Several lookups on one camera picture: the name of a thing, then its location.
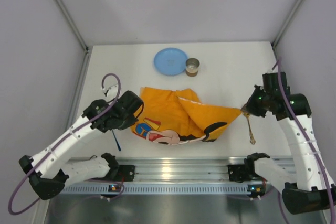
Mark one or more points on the blue plastic plate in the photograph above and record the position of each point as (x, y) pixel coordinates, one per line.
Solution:
(170, 61)

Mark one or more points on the orange cartoon mouse cloth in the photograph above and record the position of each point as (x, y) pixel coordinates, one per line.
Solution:
(179, 117)

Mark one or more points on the slotted grey cable duct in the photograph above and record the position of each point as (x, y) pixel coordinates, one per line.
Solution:
(166, 189)

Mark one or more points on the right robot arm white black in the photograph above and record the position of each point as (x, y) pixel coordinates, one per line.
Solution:
(312, 188)

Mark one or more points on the blue metal fork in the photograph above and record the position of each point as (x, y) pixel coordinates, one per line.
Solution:
(116, 140)

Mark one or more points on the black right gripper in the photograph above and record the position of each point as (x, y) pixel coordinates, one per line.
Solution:
(252, 104)

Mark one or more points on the aluminium mounting rail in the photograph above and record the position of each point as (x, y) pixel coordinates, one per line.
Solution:
(181, 170)

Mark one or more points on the right aluminium frame post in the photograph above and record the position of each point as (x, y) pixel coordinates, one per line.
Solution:
(288, 20)

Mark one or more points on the left aluminium frame post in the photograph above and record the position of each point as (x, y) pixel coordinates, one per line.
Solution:
(73, 27)

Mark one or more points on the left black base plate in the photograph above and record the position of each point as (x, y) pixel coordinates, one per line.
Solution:
(124, 173)

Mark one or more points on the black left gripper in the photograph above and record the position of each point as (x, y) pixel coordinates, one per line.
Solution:
(132, 120)

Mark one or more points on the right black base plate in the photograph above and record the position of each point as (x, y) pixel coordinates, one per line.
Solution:
(243, 173)

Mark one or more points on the gold ornate spoon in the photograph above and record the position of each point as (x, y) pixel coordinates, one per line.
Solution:
(252, 139)

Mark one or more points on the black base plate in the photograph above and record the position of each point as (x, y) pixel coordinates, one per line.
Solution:
(243, 173)
(124, 173)

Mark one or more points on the small metal cup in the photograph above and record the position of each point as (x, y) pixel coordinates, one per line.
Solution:
(191, 67)

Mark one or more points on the aluminium frame post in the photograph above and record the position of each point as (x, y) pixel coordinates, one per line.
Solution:
(288, 20)
(73, 27)

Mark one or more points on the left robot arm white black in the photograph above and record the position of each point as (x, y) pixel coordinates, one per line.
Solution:
(49, 171)

